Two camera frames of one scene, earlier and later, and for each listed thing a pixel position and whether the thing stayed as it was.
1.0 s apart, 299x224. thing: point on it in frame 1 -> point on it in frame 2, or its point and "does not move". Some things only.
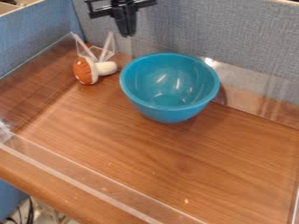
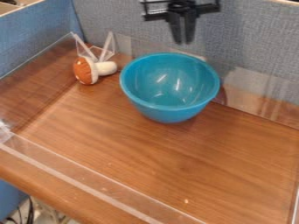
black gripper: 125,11 -> 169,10
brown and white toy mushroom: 89,71 does not move
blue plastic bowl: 170,85 does not move
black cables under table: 30,214 does not move
